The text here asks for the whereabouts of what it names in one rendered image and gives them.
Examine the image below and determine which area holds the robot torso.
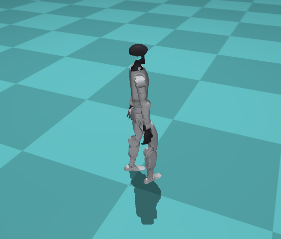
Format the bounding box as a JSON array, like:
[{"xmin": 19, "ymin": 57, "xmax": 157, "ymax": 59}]
[{"xmin": 129, "ymin": 65, "xmax": 149, "ymax": 125}]

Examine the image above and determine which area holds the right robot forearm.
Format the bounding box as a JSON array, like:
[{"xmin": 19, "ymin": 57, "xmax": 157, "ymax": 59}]
[{"xmin": 141, "ymin": 103, "xmax": 151, "ymax": 130}]

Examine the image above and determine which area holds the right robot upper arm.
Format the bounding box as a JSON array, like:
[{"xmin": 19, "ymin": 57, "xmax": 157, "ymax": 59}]
[{"xmin": 134, "ymin": 75, "xmax": 151, "ymax": 108}]

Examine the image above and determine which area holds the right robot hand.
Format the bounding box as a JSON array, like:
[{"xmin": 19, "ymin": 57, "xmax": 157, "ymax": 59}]
[{"xmin": 142, "ymin": 125, "xmax": 153, "ymax": 145}]

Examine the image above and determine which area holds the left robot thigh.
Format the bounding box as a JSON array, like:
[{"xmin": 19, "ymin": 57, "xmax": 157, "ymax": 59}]
[{"xmin": 128, "ymin": 109, "xmax": 143, "ymax": 147}]

